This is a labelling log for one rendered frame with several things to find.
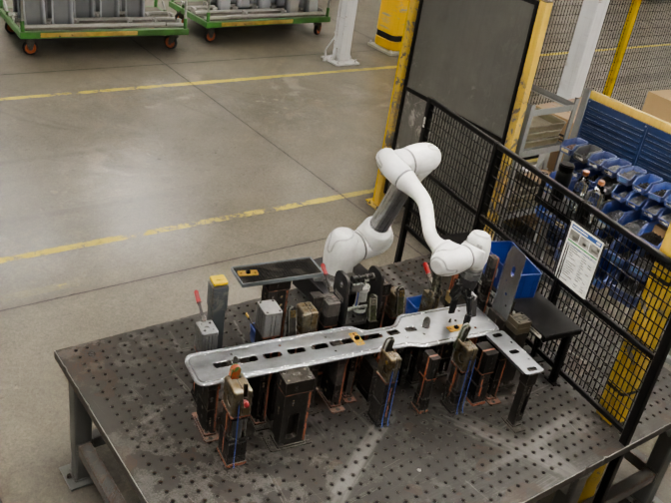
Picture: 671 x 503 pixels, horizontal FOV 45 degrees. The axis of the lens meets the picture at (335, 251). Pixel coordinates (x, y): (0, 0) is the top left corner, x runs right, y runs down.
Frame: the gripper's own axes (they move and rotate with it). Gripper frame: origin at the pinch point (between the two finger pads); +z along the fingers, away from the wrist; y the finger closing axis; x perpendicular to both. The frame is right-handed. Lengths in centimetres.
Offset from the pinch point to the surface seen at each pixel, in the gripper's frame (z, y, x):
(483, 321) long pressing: 6.3, -0.4, 15.2
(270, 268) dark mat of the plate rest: -10, -40, -72
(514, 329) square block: 4.2, 10.7, 23.4
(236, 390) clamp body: 0, 18, -108
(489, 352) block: 8.0, 17.4, 6.2
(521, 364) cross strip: 5.9, 30.2, 12.8
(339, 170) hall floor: 111, -351, 135
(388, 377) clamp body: 9.9, 17.3, -42.9
